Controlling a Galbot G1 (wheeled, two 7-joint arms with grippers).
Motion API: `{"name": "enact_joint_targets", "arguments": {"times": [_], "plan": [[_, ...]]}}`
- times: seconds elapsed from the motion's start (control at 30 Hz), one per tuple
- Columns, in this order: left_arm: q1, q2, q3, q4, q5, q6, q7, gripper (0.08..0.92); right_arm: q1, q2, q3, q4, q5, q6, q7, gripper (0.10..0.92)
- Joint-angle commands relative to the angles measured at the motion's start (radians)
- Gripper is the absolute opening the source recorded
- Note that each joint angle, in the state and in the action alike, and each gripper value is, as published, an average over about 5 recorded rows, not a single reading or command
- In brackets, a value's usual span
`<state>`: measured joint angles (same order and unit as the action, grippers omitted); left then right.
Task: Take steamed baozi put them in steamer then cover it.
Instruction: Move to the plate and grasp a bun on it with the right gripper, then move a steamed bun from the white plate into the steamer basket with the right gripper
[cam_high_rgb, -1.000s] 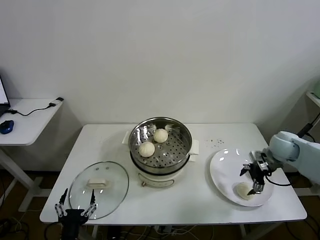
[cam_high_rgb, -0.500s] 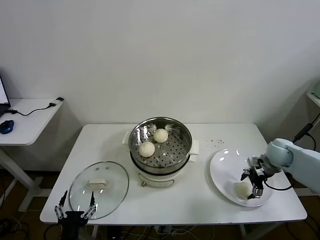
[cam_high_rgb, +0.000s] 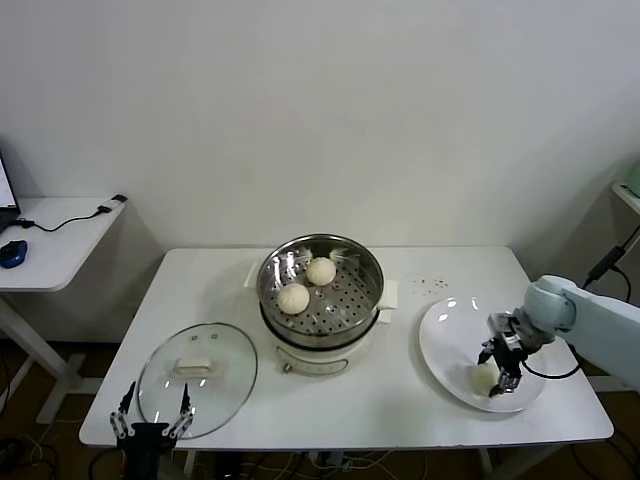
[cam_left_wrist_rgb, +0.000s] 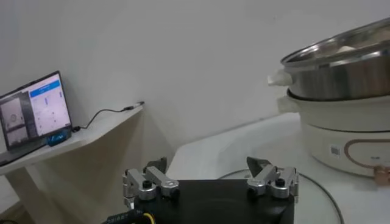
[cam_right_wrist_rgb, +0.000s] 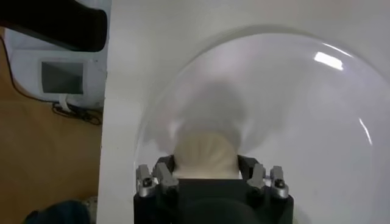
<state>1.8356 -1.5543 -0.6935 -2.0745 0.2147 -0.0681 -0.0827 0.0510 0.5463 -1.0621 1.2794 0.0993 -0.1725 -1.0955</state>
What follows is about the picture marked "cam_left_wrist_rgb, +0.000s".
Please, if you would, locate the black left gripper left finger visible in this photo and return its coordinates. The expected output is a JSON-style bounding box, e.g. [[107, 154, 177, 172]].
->
[[122, 156, 181, 211]]

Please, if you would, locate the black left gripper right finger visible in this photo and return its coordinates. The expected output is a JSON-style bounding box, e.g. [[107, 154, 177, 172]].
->
[[246, 156, 299, 200]]

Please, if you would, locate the white electric cooker base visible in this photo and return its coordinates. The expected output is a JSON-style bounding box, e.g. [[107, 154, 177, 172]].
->
[[276, 94, 390, 186]]

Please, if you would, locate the black cable with adapter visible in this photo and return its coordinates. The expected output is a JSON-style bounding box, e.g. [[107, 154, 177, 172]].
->
[[72, 101, 146, 133]]

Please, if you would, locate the blue computer mouse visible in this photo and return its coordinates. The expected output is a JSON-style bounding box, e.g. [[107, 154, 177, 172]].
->
[[47, 130, 69, 147]]

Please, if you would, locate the glass lid with white handle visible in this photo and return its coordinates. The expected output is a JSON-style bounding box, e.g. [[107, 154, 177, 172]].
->
[[218, 169, 346, 224]]

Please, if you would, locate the white side desk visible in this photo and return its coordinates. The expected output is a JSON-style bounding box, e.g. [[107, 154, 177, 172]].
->
[[0, 105, 144, 224]]

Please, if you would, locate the stainless steel steamer basket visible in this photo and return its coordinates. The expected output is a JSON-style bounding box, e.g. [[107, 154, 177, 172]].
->
[[267, 17, 390, 101]]

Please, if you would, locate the open laptop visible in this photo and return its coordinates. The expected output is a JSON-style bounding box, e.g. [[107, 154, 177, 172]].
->
[[0, 70, 73, 167]]

